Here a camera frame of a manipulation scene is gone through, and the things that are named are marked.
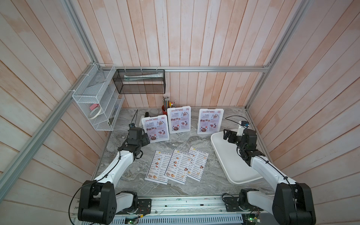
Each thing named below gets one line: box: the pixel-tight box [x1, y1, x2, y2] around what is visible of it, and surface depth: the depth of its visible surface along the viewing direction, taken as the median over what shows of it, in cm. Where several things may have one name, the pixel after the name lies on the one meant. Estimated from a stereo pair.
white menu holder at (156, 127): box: [141, 114, 170, 144], surface depth 93 cm
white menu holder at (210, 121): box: [197, 108, 225, 135], surface depth 97 cm
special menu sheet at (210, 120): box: [196, 108, 225, 135], surface depth 97 cm
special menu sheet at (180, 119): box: [170, 107, 190, 132], surface depth 100 cm
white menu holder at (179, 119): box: [166, 105, 192, 135], surface depth 100 cm
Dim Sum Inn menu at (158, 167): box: [145, 149, 173, 185], surface depth 90 cm
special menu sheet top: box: [144, 115, 169, 142], surface depth 94 cm
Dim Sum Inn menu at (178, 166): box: [164, 148, 194, 185], surface depth 90 cm
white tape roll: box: [88, 107, 102, 120], surface depth 81 cm
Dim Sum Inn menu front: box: [186, 146, 210, 182], surface depth 91 cm
